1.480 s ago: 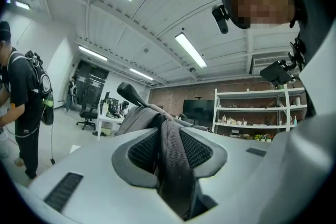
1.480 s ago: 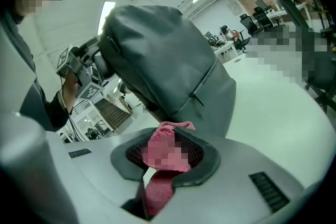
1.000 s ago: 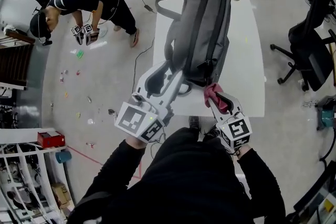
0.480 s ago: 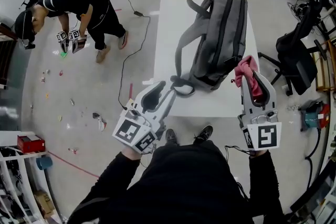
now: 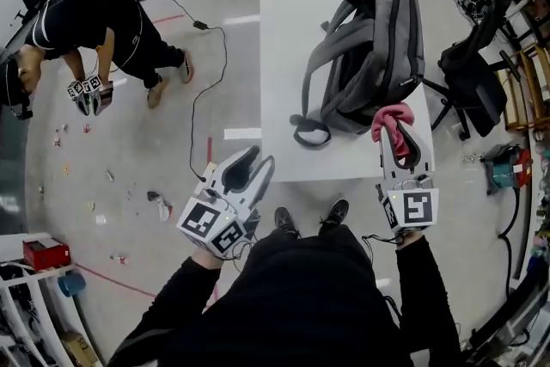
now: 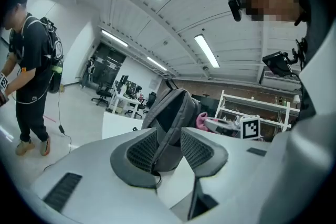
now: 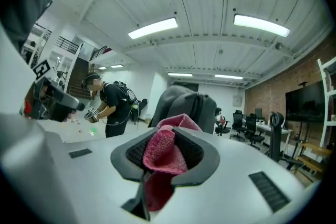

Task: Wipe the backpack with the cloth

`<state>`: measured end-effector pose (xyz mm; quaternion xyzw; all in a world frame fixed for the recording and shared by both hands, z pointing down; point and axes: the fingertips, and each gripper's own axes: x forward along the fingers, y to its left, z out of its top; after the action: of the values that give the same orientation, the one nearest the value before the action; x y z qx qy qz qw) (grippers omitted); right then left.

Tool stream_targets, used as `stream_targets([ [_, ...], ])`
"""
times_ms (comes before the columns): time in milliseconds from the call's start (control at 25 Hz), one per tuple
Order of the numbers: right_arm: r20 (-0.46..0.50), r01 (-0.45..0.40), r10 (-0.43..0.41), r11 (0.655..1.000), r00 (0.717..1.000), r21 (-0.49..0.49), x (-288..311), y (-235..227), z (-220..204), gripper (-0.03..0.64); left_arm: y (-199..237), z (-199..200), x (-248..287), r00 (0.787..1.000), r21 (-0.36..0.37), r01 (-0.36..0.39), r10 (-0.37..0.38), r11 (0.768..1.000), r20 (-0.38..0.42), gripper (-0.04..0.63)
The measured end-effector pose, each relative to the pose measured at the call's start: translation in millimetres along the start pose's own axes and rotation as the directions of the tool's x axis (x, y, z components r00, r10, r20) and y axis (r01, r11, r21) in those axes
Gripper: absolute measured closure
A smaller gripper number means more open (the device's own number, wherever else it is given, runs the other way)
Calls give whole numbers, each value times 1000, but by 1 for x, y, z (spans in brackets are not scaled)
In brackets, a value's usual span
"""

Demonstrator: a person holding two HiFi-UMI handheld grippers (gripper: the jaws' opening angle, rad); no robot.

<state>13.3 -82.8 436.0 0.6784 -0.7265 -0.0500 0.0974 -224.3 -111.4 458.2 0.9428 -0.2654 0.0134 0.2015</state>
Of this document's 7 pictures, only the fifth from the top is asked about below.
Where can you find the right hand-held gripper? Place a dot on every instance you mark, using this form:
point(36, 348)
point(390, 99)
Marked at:
point(412, 206)

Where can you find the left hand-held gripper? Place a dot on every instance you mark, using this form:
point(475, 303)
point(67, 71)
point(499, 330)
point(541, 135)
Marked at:
point(215, 228)

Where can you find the pink cloth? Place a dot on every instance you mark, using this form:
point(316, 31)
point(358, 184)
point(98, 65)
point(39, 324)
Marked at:
point(386, 116)

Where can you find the grey backpack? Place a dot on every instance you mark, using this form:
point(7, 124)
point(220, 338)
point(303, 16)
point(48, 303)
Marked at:
point(378, 56)

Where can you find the person's right forearm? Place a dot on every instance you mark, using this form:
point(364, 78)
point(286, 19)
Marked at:
point(419, 283)

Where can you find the person's left forearm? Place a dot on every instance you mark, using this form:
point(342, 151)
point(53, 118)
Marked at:
point(185, 288)

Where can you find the person's left shoe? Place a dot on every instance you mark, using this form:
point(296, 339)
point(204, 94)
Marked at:
point(285, 221)

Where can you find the person's shoe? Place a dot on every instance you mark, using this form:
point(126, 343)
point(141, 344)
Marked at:
point(335, 212)
point(285, 221)

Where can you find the person's right shoe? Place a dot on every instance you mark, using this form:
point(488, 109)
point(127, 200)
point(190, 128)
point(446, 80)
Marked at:
point(335, 212)

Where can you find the scattered small floor litter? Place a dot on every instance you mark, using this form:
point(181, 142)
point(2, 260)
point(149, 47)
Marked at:
point(161, 206)

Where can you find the black high-back office chair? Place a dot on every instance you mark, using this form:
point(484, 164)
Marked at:
point(472, 86)

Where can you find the teal red vacuum cleaner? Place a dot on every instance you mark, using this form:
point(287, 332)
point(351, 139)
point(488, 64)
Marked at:
point(507, 172)

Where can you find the person's black-clothed torso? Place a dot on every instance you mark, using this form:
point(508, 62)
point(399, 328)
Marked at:
point(301, 305)

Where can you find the black power adapter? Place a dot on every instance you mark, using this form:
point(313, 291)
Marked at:
point(199, 25)

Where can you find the black equipment stand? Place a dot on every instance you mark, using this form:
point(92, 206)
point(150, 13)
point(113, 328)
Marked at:
point(515, 326)

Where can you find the blue bucket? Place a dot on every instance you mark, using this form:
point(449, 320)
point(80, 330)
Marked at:
point(72, 284)

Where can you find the red box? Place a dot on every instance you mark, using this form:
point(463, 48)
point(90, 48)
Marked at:
point(45, 255)

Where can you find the brown carton with print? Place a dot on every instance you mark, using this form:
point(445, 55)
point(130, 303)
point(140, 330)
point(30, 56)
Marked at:
point(77, 350)

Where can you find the white metal shelving rack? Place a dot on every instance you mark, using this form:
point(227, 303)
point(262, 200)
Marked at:
point(10, 249)

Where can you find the wooden frame rack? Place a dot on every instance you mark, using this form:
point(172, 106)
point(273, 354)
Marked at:
point(524, 90)

